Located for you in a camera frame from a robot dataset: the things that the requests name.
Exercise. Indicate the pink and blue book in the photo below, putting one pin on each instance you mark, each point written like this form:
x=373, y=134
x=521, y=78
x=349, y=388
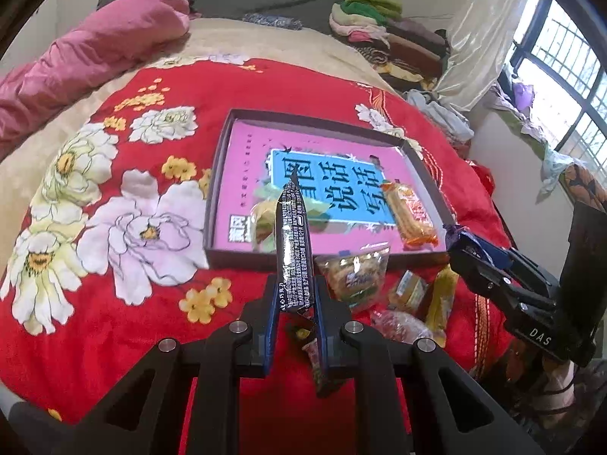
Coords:
x=322, y=184

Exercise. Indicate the pink quilt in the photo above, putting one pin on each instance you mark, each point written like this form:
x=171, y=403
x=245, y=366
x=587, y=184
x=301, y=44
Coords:
x=108, y=42

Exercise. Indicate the clear bag red candy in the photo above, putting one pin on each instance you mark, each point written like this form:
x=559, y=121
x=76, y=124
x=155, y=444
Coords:
x=399, y=326

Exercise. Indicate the yellow wafer snack packet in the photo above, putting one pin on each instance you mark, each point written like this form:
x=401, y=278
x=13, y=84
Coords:
x=441, y=304

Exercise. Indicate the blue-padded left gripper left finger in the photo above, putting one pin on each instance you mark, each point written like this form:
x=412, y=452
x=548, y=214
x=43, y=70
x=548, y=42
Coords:
x=262, y=318

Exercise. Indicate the cream satin curtain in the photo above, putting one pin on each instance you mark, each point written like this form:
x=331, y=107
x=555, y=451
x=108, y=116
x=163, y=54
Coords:
x=480, y=36

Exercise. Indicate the clothes on window sill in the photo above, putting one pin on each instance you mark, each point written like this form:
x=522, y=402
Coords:
x=579, y=166

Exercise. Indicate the dark Snickers bar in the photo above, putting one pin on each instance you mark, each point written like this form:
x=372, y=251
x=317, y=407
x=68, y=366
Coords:
x=295, y=275

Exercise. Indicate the small gold wrapped cake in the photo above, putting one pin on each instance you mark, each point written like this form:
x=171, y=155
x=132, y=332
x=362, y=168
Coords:
x=409, y=293

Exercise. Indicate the beige bed sheet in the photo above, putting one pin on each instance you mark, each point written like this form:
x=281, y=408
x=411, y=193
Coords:
x=23, y=169

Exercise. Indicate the orange wrapped cracker pack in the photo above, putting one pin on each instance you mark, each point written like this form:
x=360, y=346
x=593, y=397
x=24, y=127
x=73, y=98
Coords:
x=413, y=222

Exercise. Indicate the red floral blanket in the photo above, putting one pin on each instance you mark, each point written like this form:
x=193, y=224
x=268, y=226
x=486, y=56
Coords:
x=110, y=254

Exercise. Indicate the blue patterned pillow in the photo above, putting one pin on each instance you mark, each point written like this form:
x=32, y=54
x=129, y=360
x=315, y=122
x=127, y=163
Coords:
x=267, y=20

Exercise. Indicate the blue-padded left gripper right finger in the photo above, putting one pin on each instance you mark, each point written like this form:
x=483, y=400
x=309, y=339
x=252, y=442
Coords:
x=335, y=354

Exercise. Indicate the green wrapped pastry snack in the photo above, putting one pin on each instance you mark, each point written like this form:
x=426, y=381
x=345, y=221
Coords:
x=266, y=214

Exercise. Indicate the green bean snack packet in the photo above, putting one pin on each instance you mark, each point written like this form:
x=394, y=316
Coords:
x=306, y=341

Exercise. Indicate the stack of folded clothes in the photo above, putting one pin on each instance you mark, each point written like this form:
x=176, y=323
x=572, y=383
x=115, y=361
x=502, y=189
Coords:
x=403, y=51

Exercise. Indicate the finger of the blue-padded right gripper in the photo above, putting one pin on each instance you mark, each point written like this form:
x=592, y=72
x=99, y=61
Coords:
x=488, y=279
x=488, y=251

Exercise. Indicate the grey cardboard tray box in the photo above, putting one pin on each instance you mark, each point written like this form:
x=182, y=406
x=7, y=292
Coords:
x=327, y=189

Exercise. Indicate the clear bag peanut snack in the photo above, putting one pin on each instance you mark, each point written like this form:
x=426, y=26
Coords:
x=356, y=279

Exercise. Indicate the barred window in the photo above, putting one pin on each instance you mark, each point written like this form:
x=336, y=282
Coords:
x=556, y=71

